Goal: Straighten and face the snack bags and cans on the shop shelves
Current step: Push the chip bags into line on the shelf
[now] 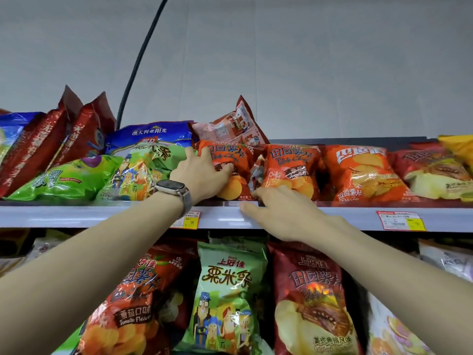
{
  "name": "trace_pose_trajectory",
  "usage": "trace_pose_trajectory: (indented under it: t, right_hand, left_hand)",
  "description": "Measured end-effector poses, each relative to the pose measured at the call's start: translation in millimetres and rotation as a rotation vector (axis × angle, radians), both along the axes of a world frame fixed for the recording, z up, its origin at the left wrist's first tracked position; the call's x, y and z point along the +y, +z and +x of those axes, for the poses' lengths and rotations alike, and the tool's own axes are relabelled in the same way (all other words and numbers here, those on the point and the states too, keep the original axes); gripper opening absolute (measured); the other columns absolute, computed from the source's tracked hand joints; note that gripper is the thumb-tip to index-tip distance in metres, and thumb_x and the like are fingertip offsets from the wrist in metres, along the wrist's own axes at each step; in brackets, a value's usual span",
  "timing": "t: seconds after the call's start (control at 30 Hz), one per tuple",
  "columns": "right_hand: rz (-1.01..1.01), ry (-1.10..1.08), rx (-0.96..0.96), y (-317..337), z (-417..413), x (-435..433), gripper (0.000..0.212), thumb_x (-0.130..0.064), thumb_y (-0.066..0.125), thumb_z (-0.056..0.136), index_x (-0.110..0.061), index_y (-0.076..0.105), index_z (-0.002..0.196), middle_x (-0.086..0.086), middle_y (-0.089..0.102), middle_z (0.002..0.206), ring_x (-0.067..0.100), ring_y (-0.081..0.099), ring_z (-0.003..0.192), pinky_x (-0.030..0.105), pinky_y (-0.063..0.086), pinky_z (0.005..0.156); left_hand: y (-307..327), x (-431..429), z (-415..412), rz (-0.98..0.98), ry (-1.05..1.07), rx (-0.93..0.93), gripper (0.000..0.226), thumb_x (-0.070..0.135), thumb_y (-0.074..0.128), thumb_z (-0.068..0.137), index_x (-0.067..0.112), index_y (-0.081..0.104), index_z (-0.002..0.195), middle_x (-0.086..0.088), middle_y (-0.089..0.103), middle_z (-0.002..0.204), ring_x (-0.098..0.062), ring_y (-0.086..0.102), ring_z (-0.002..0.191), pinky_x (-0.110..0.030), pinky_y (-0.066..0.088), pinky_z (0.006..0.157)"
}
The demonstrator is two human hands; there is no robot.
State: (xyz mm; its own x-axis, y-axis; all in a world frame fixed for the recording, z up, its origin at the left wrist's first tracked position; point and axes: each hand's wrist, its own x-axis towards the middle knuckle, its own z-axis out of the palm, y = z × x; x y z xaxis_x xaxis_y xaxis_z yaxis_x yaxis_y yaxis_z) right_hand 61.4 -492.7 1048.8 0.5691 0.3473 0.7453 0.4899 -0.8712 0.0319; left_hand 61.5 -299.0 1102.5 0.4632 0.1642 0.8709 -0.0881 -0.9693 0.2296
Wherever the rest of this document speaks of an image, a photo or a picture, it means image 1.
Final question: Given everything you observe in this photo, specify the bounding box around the person's left forearm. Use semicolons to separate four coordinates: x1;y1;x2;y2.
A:
0;192;185;355

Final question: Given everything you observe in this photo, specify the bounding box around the black wall cable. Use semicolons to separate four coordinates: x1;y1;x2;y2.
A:
115;0;171;131

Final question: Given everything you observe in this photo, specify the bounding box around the grey store shelving unit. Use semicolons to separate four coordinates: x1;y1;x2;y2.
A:
0;136;473;233

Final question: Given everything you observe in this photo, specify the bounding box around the red yellow price tag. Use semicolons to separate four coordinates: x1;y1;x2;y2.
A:
375;210;428;232
169;210;203;231

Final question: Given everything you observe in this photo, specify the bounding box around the person's right forearm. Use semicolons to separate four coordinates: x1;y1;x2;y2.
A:
321;217;473;355

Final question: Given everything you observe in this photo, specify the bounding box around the orange tomato chips snack bag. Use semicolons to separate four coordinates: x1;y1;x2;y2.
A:
247;155;266;193
197;139;260;202
261;143;324;201

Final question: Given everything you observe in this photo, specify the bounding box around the red white pouch snack bag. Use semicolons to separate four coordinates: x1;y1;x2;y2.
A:
191;95;271;147

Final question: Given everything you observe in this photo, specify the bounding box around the person's right hand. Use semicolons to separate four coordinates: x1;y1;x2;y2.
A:
240;185;350;249

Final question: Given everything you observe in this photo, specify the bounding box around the person's left hand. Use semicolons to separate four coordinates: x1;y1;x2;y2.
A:
169;146;234;206

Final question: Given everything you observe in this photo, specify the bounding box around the smartwatch with grey band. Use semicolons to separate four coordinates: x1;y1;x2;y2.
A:
153;179;194;218

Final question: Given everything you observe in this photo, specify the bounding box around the orange chicken flavour chip bag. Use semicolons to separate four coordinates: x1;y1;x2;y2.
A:
320;144;413;205

